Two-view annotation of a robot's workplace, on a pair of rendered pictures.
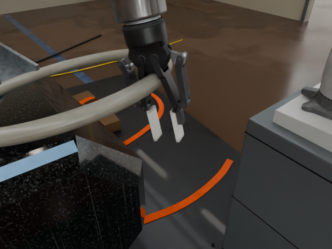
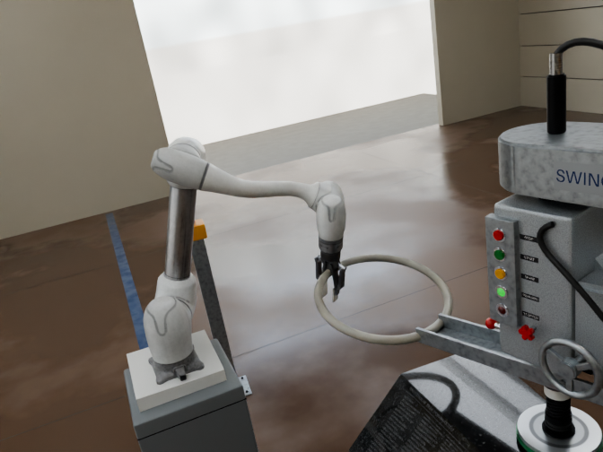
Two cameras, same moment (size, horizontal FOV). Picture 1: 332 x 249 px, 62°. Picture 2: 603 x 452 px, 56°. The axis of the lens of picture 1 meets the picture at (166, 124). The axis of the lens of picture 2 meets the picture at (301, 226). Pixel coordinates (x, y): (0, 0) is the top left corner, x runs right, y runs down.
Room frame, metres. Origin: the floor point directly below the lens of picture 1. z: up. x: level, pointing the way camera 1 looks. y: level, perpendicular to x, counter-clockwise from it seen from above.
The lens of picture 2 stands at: (2.32, 0.61, 2.01)
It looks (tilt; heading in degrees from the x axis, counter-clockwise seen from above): 20 degrees down; 200
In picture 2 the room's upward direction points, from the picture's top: 10 degrees counter-clockwise
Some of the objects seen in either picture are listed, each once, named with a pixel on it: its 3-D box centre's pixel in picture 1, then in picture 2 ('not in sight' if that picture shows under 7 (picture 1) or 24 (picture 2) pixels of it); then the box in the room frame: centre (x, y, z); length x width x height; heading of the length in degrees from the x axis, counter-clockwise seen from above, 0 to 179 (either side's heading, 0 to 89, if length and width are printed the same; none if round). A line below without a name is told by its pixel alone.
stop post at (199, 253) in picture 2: not in sight; (214, 311); (-0.19, -0.91, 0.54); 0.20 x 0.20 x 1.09; 33
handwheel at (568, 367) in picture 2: not in sight; (577, 360); (1.13, 0.78, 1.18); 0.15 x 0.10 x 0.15; 53
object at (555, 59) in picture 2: not in sight; (556, 93); (0.96, 0.75, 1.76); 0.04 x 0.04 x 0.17
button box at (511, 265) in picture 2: not in sight; (504, 271); (1.01, 0.63, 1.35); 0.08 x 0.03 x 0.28; 53
